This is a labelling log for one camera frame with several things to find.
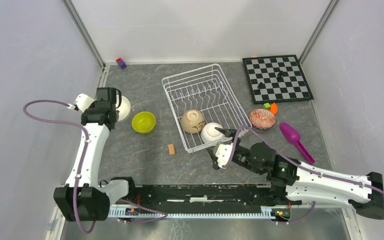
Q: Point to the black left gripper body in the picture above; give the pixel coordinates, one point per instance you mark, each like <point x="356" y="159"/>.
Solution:
<point x="117" y="116"/>

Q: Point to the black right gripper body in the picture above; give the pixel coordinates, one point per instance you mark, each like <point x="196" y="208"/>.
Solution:
<point x="242" y="158"/>

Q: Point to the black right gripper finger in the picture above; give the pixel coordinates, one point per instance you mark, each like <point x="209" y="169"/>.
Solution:
<point x="228" y="133"/>
<point x="214" y="158"/>

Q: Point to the white ribbed bowl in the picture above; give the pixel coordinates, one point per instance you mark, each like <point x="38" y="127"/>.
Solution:
<point x="124" y="109"/>

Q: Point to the blue patterned bowl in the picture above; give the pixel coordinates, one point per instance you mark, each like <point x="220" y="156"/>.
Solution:
<point x="262" y="119"/>

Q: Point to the beige ceramic bowl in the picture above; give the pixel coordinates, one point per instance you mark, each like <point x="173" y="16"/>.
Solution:
<point x="192" y="121"/>

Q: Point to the yellow bowl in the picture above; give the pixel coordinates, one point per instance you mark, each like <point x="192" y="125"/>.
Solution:
<point x="143" y="122"/>

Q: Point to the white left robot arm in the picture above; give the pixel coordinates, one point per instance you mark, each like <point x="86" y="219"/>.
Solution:
<point x="82" y="198"/>

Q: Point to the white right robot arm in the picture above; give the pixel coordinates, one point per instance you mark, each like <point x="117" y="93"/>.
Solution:
<point x="292" y="180"/>

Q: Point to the white smooth bowl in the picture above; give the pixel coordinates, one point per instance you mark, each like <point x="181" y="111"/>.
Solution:
<point x="209" y="132"/>

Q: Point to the small wooden block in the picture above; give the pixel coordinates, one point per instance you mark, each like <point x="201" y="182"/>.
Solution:
<point x="171" y="149"/>

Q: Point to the green toy block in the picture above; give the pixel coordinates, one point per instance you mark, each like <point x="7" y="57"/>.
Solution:
<point x="267" y="106"/>

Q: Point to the magenta plastic object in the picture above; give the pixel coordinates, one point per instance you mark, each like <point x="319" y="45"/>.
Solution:
<point x="294" y="138"/>

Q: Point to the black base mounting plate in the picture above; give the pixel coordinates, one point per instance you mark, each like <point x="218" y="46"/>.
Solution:
<point x="205" y="198"/>

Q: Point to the orange toy block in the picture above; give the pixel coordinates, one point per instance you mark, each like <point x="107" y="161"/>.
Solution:
<point x="273" y="108"/>

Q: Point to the red purple toy block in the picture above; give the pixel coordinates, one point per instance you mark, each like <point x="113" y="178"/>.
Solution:
<point x="121" y="63"/>

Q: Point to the black chess piece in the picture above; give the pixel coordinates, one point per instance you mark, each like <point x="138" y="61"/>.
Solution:
<point x="261" y="85"/>
<point x="280" y="74"/>

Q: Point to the black white chessboard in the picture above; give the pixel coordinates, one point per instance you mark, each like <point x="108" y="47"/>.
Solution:
<point x="292" y="87"/>

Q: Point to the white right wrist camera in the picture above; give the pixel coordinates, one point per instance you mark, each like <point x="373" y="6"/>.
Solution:
<point x="222" y="153"/>

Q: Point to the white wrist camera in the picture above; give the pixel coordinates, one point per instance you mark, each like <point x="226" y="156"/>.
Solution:
<point x="222" y="153"/>
<point x="81" y="103"/>

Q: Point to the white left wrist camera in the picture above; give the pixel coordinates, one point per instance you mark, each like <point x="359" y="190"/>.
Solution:
<point x="81" y="103"/>

